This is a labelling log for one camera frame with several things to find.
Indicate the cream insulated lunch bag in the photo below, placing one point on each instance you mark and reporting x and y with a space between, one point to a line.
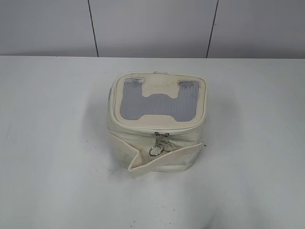
140 104

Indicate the silver zipper pull with ring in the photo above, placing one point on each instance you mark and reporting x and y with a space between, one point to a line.
158 147

